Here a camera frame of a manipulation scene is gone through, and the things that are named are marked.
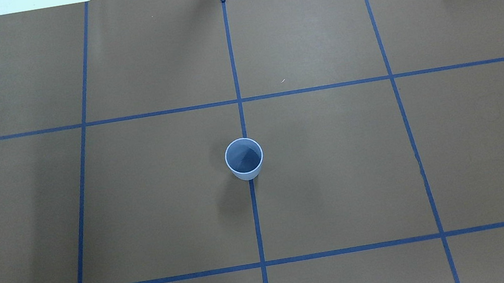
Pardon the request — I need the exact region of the light blue plastic cup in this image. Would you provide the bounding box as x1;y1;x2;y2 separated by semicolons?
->
224;137;264;181

